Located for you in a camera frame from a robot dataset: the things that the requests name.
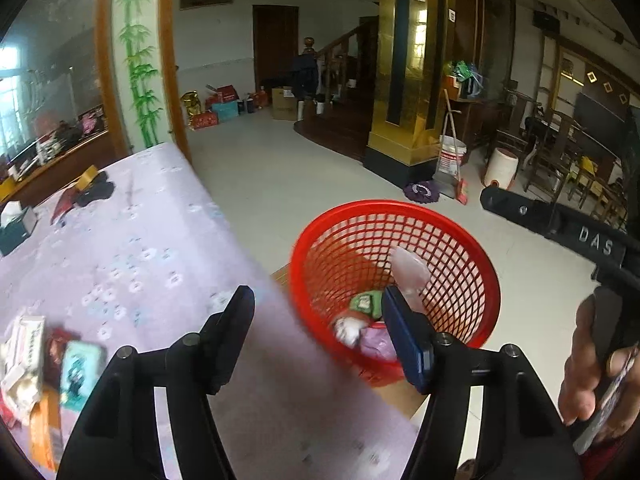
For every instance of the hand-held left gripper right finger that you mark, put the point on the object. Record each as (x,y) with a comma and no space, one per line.
(405,340)

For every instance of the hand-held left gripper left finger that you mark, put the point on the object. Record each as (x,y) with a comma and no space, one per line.
(235,330)

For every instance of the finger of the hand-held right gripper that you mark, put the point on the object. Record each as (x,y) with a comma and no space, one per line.
(530,212)

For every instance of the pink plastic wrapper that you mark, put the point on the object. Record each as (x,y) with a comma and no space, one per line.
(410,270)

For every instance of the red plastic mesh basket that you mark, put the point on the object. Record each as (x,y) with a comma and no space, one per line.
(350,240)

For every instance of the teal packet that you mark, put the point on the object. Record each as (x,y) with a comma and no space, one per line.
(80,375)

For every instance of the person's right forearm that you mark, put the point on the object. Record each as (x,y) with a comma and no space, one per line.
(607,460)

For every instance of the person's right hand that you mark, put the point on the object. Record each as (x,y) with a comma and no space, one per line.
(575,375)

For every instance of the pink plastic bag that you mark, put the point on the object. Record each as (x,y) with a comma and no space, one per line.
(377,345)

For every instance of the white plastic barrel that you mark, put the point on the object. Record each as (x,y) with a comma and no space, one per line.
(501,170)

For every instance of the green snack packet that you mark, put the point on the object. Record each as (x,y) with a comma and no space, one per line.
(365,305)

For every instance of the white crumpled paper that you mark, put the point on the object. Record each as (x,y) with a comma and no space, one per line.
(348,330)

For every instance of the dark wooden chair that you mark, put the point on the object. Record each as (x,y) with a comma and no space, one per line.
(550,155)

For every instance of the yellow small chair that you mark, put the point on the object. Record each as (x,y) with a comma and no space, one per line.
(582,175)

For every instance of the white plastic bucket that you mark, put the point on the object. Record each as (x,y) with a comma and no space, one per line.
(454,152)

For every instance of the dark wooden cabinet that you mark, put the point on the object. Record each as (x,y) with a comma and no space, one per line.
(480,120)

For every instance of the purple mop head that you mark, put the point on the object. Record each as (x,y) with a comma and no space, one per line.
(421,192)

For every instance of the dark chalkboard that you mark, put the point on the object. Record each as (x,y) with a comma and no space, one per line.
(600,125)

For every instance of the green plastic bags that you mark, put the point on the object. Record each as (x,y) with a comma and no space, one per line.
(462,77)

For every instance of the dark red packet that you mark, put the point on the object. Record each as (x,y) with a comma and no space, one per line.
(56,355)

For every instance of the black and yellow cloth items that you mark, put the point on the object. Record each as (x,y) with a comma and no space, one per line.
(97,191)

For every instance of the gold pillar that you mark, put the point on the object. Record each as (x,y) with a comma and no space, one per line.
(395,60)

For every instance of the red gift box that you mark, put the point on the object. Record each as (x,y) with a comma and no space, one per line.
(205,121)

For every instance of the yellow box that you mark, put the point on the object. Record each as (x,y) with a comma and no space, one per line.
(89,176)

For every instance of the orange packet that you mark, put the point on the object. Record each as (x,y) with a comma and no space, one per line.
(44,430)

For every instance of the teal gift box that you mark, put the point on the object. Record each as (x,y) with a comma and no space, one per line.
(225,111)

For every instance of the cream crumpled packet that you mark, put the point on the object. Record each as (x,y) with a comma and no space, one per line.
(20,392)

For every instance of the gold gift bag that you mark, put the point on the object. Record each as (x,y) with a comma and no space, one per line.
(191,105)

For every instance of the cardboard box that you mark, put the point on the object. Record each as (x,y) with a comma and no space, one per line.
(284,105)

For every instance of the teal tissue box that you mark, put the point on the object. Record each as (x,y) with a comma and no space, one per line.
(15,235)

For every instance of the wooden sideboard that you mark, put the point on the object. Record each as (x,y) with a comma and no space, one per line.
(60,165)

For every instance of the wooden stair railing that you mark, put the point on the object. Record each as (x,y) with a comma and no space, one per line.
(340,50)

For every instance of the brown wooden door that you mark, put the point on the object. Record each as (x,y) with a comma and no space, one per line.
(275,45)

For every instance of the window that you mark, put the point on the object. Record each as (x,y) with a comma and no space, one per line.
(10,95)

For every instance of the black wall speaker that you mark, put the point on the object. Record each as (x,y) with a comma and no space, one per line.
(545,20)

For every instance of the green bamboo wall decal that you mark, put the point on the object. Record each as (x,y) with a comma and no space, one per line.
(140,70)

